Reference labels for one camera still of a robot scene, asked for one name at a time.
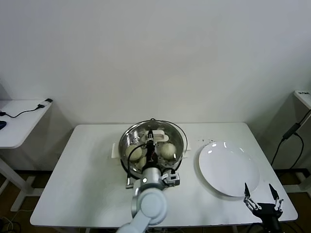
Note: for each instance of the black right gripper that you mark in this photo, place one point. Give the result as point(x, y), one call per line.
point(268, 212)

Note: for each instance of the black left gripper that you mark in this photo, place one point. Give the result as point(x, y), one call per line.
point(148, 151)

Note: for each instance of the white steamed baozi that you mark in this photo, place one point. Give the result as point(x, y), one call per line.
point(168, 151)
point(143, 162)
point(134, 153)

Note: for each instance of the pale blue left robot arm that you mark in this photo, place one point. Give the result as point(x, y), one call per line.
point(150, 206)

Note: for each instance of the steel steamer pot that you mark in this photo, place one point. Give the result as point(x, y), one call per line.
point(115, 151)

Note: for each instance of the perforated steel steamer basket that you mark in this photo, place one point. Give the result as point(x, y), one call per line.
point(136, 172)

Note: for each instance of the white round plate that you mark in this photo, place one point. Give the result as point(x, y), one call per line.
point(226, 167)

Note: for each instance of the white desk with black label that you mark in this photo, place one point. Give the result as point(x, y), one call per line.
point(303, 99)

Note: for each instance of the white side table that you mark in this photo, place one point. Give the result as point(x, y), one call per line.
point(24, 126)

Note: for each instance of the dark blue object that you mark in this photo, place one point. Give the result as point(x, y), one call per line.
point(3, 125)

